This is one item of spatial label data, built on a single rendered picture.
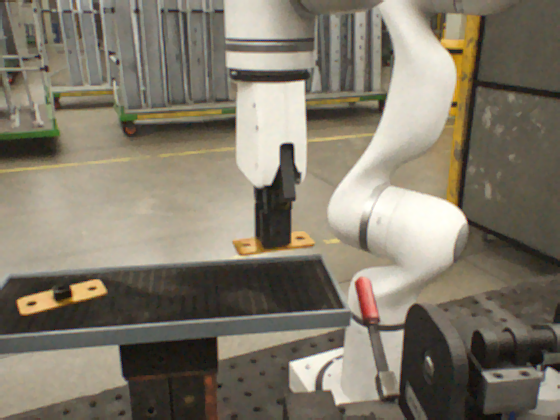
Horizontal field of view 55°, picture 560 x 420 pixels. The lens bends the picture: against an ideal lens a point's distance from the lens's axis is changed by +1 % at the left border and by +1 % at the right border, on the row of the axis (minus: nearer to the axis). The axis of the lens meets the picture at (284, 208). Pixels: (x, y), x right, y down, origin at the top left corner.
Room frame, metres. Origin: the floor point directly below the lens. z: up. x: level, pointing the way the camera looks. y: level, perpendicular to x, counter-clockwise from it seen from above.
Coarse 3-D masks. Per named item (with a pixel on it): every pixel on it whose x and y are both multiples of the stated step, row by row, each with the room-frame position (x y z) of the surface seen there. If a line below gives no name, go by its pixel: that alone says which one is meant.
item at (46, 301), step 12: (60, 288) 0.51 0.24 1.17; (72, 288) 0.52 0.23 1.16; (84, 288) 0.52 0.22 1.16; (24, 300) 0.49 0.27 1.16; (36, 300) 0.49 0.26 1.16; (48, 300) 0.49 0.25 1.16; (60, 300) 0.49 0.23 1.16; (72, 300) 0.49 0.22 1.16; (84, 300) 0.49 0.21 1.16; (24, 312) 0.47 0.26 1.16; (36, 312) 0.47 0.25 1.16
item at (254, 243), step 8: (296, 232) 0.55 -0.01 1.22; (304, 232) 0.55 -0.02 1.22; (240, 240) 0.53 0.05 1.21; (248, 240) 0.53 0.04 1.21; (256, 240) 0.53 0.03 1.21; (296, 240) 0.53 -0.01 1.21; (304, 240) 0.53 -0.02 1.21; (312, 240) 0.53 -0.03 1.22; (240, 248) 0.51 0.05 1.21; (248, 248) 0.51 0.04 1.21; (256, 248) 0.51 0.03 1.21; (264, 248) 0.51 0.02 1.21; (272, 248) 0.51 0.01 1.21; (280, 248) 0.51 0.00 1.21; (288, 248) 0.51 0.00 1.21; (296, 248) 0.51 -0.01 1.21
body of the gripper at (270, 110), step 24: (240, 96) 0.53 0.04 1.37; (264, 96) 0.48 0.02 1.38; (288, 96) 0.48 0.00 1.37; (240, 120) 0.53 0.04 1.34; (264, 120) 0.47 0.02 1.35; (288, 120) 0.48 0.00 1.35; (240, 144) 0.53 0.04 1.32; (264, 144) 0.47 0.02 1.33; (240, 168) 0.54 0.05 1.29; (264, 168) 0.47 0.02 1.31
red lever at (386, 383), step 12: (360, 276) 0.56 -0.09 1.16; (360, 288) 0.54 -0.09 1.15; (372, 288) 0.55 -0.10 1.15; (360, 300) 0.53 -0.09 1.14; (372, 300) 0.53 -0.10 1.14; (360, 312) 0.52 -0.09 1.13; (372, 312) 0.51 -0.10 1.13; (372, 324) 0.51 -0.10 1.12; (372, 336) 0.50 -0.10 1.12; (372, 348) 0.49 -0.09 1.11; (384, 360) 0.48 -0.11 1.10; (384, 372) 0.46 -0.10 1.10; (384, 384) 0.45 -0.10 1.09; (396, 384) 0.45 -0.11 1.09; (384, 396) 0.44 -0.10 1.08; (396, 396) 0.44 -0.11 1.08
